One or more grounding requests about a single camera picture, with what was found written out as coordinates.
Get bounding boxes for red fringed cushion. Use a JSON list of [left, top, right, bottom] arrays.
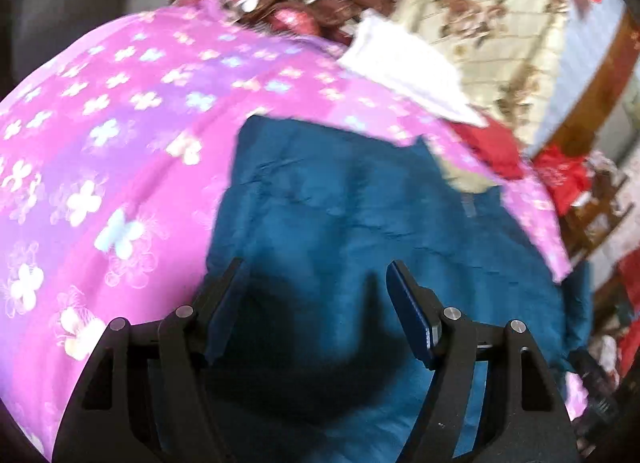
[[450, 118, 526, 184]]

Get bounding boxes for red shopping bag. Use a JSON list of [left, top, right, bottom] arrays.
[[532, 143, 596, 216]]

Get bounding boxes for white pillow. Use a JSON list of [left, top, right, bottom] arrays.
[[337, 13, 488, 126]]

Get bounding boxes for pink floral bedsheet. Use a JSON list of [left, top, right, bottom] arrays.
[[0, 0, 591, 463]]

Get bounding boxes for teal jacket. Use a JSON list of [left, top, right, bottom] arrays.
[[150, 113, 596, 463]]

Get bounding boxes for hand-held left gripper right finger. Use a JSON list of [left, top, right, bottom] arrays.
[[386, 260, 581, 463]]

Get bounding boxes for cream floral quilt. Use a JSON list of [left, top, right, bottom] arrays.
[[395, 0, 576, 154]]

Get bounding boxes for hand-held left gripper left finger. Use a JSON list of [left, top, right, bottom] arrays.
[[52, 258, 251, 463]]

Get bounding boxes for wooden door frame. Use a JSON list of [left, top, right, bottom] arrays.
[[530, 8, 640, 158]]

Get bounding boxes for grey cabinet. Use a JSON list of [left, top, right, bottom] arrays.
[[10, 0, 181, 94]]

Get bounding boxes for wooden shelf rack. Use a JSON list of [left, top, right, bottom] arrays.
[[560, 153, 640, 269]]

